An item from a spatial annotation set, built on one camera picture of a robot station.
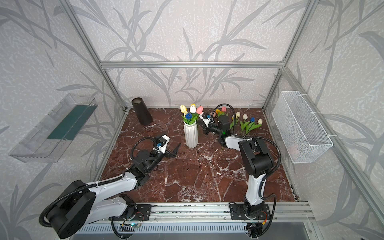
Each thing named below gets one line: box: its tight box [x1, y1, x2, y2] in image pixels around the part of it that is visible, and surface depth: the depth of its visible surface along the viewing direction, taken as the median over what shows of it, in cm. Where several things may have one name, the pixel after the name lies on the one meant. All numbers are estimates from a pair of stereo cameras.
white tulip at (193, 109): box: [190, 105, 197, 114], surface depth 79 cm
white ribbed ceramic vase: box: [183, 119, 199, 148], surface depth 88 cm
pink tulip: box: [196, 105, 204, 114], surface depth 80 cm
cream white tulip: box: [180, 104, 188, 113], surface depth 79 cm
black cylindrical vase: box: [131, 97, 154, 126], surface depth 104 cm
